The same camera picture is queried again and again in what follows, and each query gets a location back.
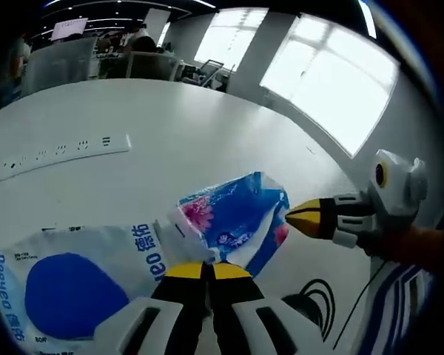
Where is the grey mesh office chair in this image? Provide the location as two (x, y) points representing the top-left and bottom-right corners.
(24, 36), (97, 93)

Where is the white power strip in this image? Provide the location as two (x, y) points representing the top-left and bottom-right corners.
(0, 133), (132, 185)

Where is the large window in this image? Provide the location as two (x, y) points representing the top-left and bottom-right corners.
(259, 14), (400, 158)

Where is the wall monitor screen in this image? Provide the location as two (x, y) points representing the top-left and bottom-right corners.
(51, 18), (89, 41)

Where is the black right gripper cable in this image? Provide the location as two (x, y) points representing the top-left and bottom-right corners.
(331, 258), (388, 351)

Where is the narrow window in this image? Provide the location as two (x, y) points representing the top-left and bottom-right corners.
(194, 7), (269, 73)

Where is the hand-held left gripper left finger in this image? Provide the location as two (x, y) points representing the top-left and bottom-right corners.
(92, 260), (208, 355)

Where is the blue tissue pack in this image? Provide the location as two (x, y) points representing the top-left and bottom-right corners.
(153, 170), (290, 278)

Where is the short ceiling strip light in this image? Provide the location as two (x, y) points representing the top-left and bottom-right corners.
(357, 0), (377, 40)

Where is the person's striped shirt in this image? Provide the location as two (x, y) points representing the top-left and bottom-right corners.
(366, 264), (436, 355)

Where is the white wet wipes pack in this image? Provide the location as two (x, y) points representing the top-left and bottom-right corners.
(0, 221), (178, 355)

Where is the office chair by window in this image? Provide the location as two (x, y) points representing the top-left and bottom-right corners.
(199, 58), (225, 88)

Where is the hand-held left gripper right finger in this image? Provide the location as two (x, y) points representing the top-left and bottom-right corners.
(209, 260), (334, 355)

